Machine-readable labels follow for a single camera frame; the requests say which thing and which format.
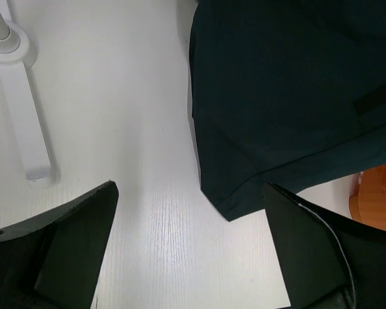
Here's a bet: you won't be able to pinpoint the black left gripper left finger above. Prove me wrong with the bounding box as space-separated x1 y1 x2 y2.
0 181 118 308

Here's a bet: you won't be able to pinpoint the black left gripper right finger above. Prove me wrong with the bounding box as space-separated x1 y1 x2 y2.
262 183 386 308

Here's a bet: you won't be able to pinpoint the dark teal shorts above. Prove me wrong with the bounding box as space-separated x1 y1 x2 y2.
189 1 386 221

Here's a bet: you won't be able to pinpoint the orange plastic basket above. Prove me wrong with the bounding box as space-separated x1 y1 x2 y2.
349 164 386 231

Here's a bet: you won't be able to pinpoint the white clothes rack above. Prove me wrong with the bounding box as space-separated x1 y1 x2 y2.
0 1 57 187

